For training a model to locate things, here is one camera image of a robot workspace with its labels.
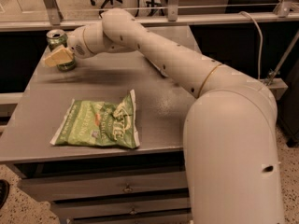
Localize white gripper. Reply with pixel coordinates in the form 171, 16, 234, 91
44, 21, 107, 67

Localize green soda can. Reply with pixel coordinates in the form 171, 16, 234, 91
46, 29, 76, 72

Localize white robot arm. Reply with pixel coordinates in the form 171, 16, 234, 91
45, 8, 285, 224

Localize green chip bag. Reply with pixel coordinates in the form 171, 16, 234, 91
50, 90, 140, 149

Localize grey drawer cabinet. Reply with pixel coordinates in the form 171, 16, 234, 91
0, 25, 204, 224

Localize top grey drawer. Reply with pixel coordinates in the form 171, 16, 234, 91
20, 171, 187, 202

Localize grey drawer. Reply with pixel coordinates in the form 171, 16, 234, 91
20, 171, 187, 202
51, 197, 190, 218
71, 211, 192, 224

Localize black shoe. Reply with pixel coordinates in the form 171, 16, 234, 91
0, 179, 10, 209

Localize middle grey drawer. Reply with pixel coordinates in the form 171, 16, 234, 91
51, 197, 190, 218

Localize bottom grey drawer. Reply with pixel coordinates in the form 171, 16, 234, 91
71, 211, 192, 224

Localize grey metal railing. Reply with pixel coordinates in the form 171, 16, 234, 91
0, 0, 299, 32

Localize white cable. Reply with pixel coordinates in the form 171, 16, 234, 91
238, 10, 263, 81

